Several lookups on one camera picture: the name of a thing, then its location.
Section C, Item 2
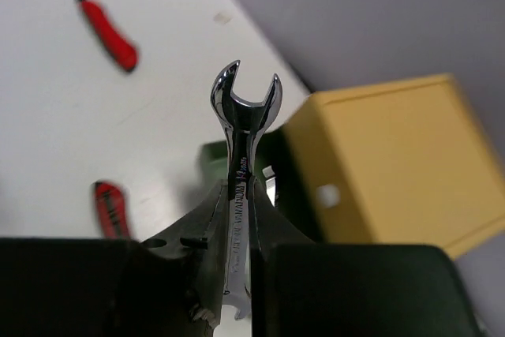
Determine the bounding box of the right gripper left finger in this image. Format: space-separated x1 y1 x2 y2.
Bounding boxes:
1 182 228 336

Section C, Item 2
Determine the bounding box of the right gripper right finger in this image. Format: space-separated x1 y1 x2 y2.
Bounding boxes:
248 179 481 336

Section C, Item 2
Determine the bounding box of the silver open-end wrench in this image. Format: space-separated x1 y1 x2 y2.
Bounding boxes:
210 60 282 320

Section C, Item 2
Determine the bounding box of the black red utility knife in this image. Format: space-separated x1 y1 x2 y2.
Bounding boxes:
92 179 131 239

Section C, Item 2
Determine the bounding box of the yellow drawer cabinet shell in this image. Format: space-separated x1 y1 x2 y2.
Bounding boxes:
282 74 504 258

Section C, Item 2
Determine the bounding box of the red knife far left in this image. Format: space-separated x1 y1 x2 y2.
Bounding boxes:
75 0 139 73

